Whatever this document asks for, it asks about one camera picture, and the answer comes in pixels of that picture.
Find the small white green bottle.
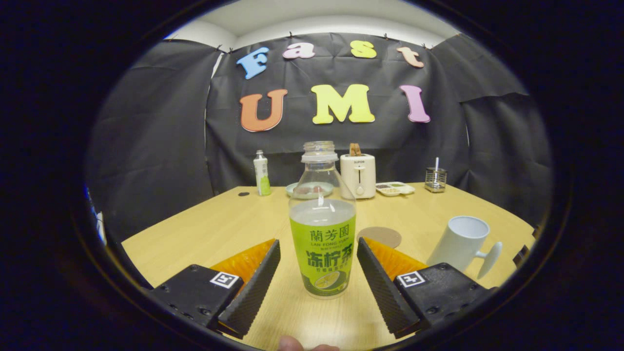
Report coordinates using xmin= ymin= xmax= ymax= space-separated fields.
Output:
xmin=253 ymin=150 xmax=272 ymax=197

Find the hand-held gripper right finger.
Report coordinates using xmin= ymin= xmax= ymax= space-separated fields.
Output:
xmin=356 ymin=237 xmax=490 ymax=339

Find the white divided tray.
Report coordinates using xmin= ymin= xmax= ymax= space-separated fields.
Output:
xmin=375 ymin=181 xmax=416 ymax=197

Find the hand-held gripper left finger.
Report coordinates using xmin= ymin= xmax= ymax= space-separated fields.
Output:
xmin=146 ymin=238 xmax=282 ymax=339

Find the pale green plate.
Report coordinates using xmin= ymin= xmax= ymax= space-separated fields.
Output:
xmin=286 ymin=182 xmax=335 ymax=199

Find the wooden table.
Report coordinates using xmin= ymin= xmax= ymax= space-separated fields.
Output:
xmin=121 ymin=183 xmax=537 ymax=351

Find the wire mesh holder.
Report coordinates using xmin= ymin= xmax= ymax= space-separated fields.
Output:
xmin=425 ymin=167 xmax=447 ymax=193

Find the round brown coaster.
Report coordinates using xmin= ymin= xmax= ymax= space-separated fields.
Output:
xmin=357 ymin=226 xmax=402 ymax=249

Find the black backdrop cloth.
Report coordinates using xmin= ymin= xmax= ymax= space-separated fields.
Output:
xmin=88 ymin=32 xmax=554 ymax=244

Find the clear juice bottle green label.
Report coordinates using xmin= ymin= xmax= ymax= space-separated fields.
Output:
xmin=289 ymin=141 xmax=357 ymax=299

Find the white cup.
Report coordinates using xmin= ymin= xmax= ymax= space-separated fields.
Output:
xmin=427 ymin=216 xmax=503 ymax=280

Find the white toaster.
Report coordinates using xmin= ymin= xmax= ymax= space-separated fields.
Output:
xmin=340 ymin=153 xmax=377 ymax=199

